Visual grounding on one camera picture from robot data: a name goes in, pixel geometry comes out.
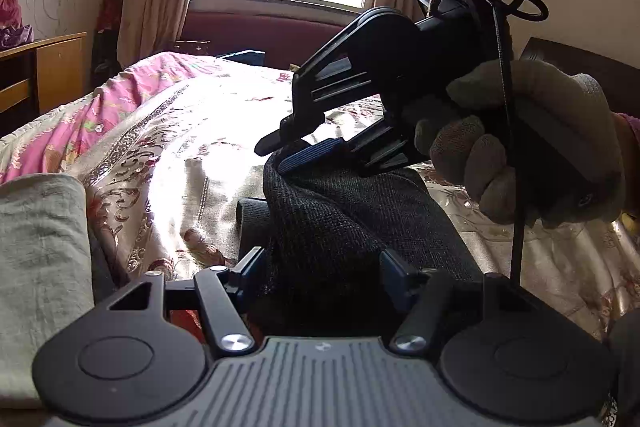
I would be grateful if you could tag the maroon padded bench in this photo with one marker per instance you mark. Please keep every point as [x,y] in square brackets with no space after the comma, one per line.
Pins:
[250,32]

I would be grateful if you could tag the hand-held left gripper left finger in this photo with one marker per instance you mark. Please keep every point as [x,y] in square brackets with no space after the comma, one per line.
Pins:
[250,274]

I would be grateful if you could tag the purple plastic bag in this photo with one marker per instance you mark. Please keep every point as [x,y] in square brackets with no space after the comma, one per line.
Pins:
[17,38]

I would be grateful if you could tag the blue cloth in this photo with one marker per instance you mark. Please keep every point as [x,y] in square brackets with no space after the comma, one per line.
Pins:
[242,55]

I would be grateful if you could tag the wooden desk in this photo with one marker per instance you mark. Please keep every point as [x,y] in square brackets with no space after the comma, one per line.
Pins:
[60,72]

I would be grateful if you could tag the dark grey checked pants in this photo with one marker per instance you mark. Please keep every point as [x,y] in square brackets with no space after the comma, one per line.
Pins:
[340,227]

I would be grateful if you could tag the person's right hand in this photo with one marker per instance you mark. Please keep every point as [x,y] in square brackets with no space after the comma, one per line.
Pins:
[550,79]

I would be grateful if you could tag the grey-green folded cloth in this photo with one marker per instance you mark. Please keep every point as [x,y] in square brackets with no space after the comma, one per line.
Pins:
[40,267]

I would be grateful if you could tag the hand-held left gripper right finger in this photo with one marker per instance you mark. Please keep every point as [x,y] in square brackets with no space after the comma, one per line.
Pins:
[395,277]

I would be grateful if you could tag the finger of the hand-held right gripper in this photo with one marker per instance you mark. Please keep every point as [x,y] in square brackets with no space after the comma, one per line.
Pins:
[360,57]
[312,154]

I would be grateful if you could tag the red hanging cloth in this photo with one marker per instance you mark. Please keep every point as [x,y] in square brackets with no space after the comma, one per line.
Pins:
[107,14]

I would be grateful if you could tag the dark brown headboard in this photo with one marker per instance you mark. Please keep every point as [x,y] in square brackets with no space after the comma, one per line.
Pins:
[600,62]

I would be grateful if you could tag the beige floral bedspread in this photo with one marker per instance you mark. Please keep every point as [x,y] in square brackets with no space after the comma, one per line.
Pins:
[150,167]

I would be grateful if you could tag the pink floral quilt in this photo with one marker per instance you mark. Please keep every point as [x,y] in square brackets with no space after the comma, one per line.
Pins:
[145,82]

